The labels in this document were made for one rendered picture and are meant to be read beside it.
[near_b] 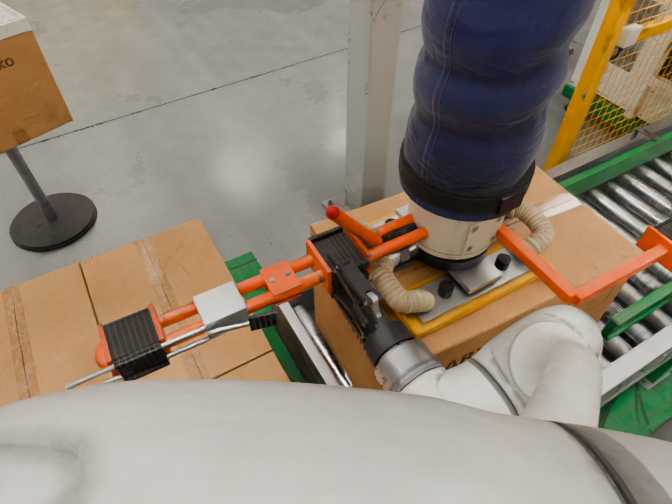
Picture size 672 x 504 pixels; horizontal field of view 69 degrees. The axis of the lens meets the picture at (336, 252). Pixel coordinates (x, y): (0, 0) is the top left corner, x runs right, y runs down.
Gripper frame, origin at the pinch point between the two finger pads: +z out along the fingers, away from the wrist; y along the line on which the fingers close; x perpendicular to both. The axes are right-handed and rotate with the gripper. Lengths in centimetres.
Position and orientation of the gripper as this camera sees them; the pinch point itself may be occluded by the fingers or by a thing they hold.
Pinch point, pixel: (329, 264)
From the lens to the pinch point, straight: 84.7
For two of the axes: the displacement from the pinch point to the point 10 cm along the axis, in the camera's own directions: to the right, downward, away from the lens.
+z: -5.0, -6.6, 5.6
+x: 8.7, -3.8, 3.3
